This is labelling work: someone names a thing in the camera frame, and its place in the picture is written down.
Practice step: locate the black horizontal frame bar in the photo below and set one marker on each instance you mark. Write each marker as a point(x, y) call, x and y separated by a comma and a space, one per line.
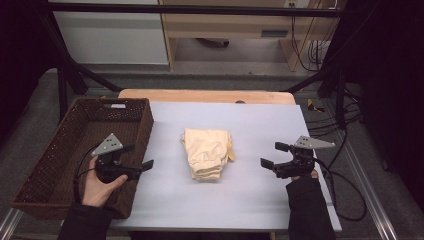
point(200, 9)

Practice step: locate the aluminium rail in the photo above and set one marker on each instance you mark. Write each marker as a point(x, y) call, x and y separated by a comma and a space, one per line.
point(363, 186)
point(8, 223)

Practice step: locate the cream pants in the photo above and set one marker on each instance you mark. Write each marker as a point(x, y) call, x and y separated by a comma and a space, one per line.
point(206, 153)

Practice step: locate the light wooden desk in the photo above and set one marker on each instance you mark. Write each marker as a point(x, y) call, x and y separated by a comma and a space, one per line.
point(226, 25)

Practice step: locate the brown wicker basket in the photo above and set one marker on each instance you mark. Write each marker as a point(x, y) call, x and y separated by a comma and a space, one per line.
point(63, 146)

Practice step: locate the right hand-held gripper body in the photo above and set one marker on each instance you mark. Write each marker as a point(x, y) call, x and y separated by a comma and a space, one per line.
point(298, 165)

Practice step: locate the person's right hand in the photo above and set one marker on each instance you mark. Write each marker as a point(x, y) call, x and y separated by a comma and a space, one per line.
point(314, 174)

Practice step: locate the white cabinet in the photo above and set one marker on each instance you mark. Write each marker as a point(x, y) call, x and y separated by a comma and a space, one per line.
point(110, 38)

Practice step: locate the black metal stand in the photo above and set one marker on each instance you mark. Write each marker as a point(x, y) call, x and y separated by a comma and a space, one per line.
point(68, 75)
point(336, 83)

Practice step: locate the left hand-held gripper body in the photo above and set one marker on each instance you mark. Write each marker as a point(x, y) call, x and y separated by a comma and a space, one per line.
point(108, 170)

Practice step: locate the dark curtain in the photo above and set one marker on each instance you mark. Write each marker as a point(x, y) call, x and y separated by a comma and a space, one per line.
point(390, 83)
point(20, 50)

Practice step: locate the person's left hand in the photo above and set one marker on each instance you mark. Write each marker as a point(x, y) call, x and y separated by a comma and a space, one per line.
point(96, 191)

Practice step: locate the wooden table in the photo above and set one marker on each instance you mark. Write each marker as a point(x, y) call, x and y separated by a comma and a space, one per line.
point(200, 96)

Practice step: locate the yellow and black floor object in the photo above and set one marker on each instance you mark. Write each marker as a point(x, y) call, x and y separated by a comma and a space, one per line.
point(314, 106)

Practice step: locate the white table mat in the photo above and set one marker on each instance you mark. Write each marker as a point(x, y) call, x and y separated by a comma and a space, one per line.
point(246, 196)

